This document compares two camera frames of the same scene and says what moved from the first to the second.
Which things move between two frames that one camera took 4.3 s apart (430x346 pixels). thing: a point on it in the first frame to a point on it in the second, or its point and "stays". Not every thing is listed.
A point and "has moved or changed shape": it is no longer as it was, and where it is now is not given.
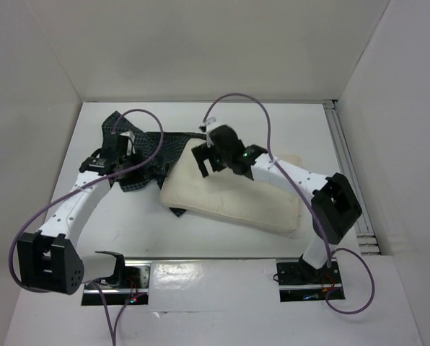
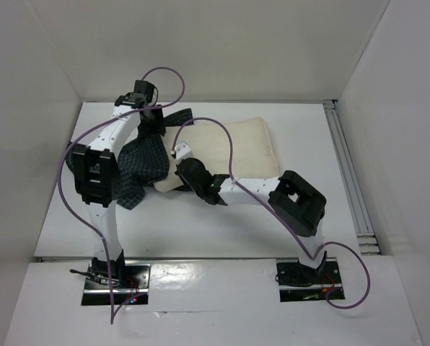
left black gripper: x=142 y=173 to x=157 y=127
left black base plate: x=134 y=289 stays
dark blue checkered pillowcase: x=155 y=150 has moved or changed shape
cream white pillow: x=258 y=203 has moved or changed shape
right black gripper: x=208 y=158 to x=181 y=170
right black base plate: x=301 y=281 stays
